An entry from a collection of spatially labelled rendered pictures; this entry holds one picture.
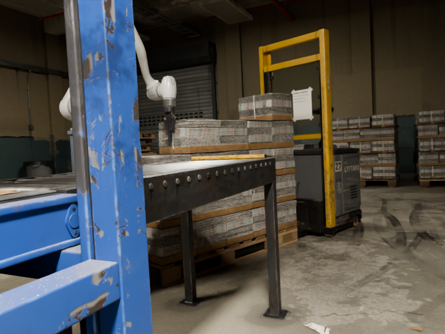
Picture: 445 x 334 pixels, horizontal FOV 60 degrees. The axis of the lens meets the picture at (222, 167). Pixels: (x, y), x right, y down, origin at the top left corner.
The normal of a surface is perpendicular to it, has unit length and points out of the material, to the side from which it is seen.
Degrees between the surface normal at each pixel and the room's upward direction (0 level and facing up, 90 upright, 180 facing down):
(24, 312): 90
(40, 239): 90
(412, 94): 90
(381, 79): 90
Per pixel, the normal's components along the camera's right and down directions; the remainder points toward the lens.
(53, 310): 0.90, -0.02
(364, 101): -0.43, 0.07
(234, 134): 0.68, 0.00
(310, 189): -0.72, 0.07
